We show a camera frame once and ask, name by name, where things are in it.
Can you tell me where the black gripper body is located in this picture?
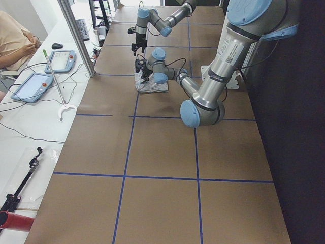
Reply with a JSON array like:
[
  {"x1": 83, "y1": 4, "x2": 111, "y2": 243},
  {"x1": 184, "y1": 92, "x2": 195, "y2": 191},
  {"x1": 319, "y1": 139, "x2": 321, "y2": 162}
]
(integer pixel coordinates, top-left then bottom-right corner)
[
  {"x1": 141, "y1": 66, "x2": 153, "y2": 81},
  {"x1": 131, "y1": 33, "x2": 147, "y2": 56}
]

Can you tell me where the blue white striped polo shirt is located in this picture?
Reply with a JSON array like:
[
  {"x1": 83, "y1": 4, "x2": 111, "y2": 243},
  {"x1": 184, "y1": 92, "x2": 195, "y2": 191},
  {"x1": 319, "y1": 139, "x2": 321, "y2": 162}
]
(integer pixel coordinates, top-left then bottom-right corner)
[{"x1": 134, "y1": 70, "x2": 169, "y2": 94}]

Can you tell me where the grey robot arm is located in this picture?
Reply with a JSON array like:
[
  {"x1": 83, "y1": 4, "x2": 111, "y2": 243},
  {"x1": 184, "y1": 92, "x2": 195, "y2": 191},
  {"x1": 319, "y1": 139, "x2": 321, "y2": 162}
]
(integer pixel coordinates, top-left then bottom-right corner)
[
  {"x1": 127, "y1": 1, "x2": 197, "y2": 56},
  {"x1": 135, "y1": 1, "x2": 301, "y2": 128}
]

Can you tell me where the black keyboard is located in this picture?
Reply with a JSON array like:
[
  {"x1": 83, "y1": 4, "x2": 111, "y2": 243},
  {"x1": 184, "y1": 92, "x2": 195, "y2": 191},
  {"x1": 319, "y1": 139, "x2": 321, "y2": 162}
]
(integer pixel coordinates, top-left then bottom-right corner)
[{"x1": 75, "y1": 19, "x2": 90, "y2": 41}]

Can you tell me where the far teach pendant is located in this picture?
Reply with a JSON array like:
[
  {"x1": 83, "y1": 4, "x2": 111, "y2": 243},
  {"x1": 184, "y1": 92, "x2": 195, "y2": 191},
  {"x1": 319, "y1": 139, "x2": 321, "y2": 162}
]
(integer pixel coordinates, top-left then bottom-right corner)
[{"x1": 47, "y1": 50, "x2": 76, "y2": 74}]

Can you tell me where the teach pendant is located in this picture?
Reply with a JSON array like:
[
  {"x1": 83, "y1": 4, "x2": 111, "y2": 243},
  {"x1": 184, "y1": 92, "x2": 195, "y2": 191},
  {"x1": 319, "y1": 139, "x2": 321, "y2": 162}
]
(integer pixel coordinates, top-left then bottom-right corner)
[
  {"x1": 47, "y1": 50, "x2": 76, "y2": 74},
  {"x1": 11, "y1": 73, "x2": 53, "y2": 103}
]

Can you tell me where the black computer mouse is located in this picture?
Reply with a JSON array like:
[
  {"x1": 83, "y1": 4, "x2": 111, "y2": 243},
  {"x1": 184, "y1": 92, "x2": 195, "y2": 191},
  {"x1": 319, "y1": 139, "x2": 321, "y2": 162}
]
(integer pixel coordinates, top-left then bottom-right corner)
[{"x1": 51, "y1": 43, "x2": 63, "y2": 50}]

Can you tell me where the chrome metal rod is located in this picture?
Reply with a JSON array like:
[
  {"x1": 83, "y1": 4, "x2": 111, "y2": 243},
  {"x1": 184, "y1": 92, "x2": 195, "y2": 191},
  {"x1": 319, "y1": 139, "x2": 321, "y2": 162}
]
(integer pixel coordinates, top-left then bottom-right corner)
[{"x1": 42, "y1": 49, "x2": 77, "y2": 121}]

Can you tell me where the near teach pendant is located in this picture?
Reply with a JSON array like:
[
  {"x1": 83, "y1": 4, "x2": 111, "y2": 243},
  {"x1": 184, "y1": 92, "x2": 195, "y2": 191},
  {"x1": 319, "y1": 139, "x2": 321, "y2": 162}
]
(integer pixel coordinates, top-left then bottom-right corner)
[{"x1": 11, "y1": 73, "x2": 53, "y2": 103}]

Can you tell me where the person in beige shirt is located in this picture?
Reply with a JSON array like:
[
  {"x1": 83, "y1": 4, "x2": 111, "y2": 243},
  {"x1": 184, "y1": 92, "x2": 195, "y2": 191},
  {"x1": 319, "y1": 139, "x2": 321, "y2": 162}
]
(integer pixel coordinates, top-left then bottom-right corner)
[{"x1": 1, "y1": 11, "x2": 41, "y2": 71}]

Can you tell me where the black tripod stick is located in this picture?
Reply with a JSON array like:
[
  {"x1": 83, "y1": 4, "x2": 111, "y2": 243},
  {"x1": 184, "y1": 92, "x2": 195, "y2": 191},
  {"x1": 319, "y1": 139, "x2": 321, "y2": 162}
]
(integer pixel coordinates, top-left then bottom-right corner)
[{"x1": 1, "y1": 147, "x2": 43, "y2": 212}]

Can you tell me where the red cylinder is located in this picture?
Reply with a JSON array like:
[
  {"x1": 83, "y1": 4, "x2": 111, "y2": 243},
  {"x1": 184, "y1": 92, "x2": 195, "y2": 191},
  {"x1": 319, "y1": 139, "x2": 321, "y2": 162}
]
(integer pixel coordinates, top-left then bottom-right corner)
[{"x1": 1, "y1": 211, "x2": 34, "y2": 232}]

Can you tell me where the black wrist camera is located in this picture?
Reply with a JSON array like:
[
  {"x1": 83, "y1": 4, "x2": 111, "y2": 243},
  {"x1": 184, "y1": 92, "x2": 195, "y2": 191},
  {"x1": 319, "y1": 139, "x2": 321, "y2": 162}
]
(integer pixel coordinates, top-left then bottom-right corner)
[
  {"x1": 127, "y1": 26, "x2": 137, "y2": 35},
  {"x1": 134, "y1": 59, "x2": 147, "y2": 73}
]

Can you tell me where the left black braided cable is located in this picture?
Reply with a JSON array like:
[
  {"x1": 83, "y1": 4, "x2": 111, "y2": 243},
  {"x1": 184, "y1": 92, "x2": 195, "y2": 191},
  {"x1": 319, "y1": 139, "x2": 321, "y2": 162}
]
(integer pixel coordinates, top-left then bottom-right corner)
[{"x1": 136, "y1": 54, "x2": 190, "y2": 82}]

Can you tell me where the aluminium frame post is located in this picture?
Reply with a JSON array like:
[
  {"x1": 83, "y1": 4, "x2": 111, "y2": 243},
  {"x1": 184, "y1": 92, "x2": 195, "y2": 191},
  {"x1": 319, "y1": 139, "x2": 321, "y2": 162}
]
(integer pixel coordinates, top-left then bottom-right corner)
[{"x1": 58, "y1": 0, "x2": 96, "y2": 77}]

